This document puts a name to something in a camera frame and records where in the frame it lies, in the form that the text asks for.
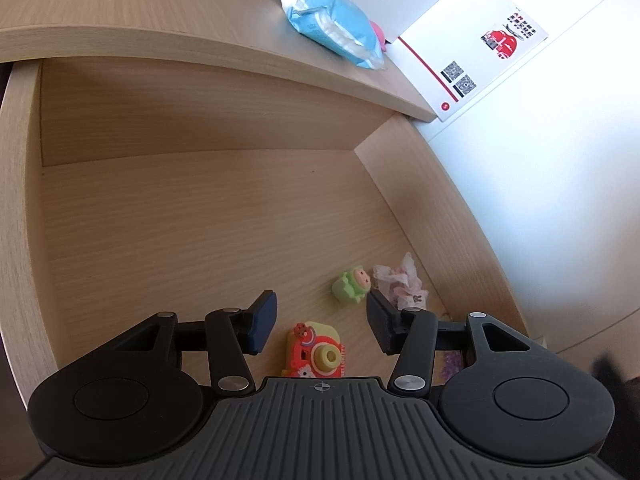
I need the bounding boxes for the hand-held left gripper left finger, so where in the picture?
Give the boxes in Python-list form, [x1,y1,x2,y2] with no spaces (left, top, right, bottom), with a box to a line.
[107,289,279,396]

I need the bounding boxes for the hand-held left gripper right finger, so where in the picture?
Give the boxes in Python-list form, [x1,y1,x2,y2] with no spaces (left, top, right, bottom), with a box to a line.
[366,290,533,396]

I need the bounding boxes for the green doll toy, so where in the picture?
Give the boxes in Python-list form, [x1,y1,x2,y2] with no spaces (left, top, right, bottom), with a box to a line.
[331,268,372,305]

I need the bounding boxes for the yellow and red toy camera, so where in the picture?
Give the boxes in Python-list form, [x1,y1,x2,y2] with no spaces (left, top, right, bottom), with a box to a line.
[279,320,346,379]

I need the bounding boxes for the white wide desk drawer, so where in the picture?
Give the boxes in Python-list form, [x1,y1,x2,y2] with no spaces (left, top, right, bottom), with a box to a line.
[0,55,547,413]

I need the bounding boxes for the clear printed plastic wrapper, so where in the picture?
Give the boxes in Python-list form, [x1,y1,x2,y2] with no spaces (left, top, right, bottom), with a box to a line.
[372,252,431,311]

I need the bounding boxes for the purple beads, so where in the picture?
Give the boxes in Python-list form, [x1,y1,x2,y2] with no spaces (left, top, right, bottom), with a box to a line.
[439,351,466,379]

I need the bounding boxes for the white card with red print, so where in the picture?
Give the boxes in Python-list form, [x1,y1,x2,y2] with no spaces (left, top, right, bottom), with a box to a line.
[382,0,551,124]

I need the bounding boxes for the pink round small item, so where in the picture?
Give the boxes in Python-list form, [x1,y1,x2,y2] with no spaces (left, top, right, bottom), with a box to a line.
[369,19,389,54]

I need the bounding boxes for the blue wet wipes pack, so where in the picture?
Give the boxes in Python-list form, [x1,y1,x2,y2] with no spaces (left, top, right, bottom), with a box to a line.
[269,0,386,72]

